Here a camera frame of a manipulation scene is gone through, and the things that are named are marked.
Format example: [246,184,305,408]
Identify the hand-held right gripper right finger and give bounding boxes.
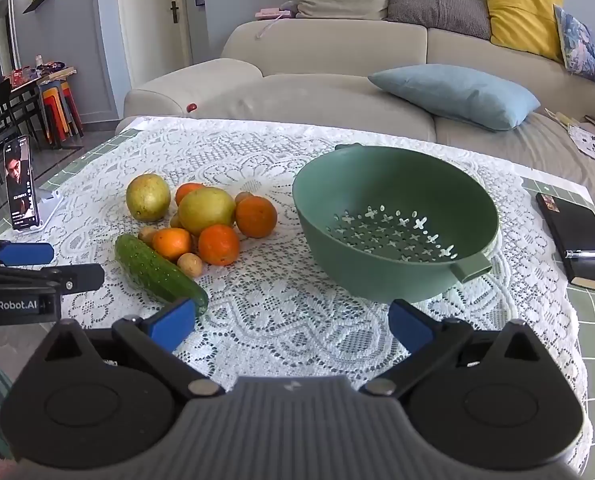
[360,299,558,397]

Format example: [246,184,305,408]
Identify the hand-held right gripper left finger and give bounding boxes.
[30,297,225,401]

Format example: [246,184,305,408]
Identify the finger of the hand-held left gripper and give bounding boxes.
[0,241,54,266]
[0,263,105,296]

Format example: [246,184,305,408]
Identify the green cucumber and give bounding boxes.
[115,233,209,317]

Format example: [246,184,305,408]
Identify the orange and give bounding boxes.
[152,228,193,262]
[198,224,240,266]
[176,183,205,206]
[235,195,278,239]

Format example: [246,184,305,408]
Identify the green colander bowl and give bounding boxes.
[292,144,501,305]

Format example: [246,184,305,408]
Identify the white phone stand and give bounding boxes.
[12,190,62,233]

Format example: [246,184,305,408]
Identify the black smartphone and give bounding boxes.
[4,135,42,228]

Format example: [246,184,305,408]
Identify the white lace tablecloth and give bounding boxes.
[14,117,593,466]

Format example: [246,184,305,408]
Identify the stacked colourful stools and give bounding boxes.
[40,80,84,143]

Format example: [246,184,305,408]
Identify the cluttered dining table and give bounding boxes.
[0,55,78,136]

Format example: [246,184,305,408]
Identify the light blue pillow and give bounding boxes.
[367,64,542,132]

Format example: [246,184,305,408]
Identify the yellow booklet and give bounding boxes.
[545,107,583,128]

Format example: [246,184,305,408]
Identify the white door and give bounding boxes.
[114,0,194,88]

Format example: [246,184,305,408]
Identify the beige sofa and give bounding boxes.
[114,19,595,181]

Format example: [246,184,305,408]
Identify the grey checked pillow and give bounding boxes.
[387,0,492,41]

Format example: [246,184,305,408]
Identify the blue floral pillow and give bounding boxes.
[553,4,595,86]

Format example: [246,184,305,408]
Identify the pink telephone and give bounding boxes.
[254,0,298,20]

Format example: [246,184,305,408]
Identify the yellow pillow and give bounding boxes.
[483,0,565,63]

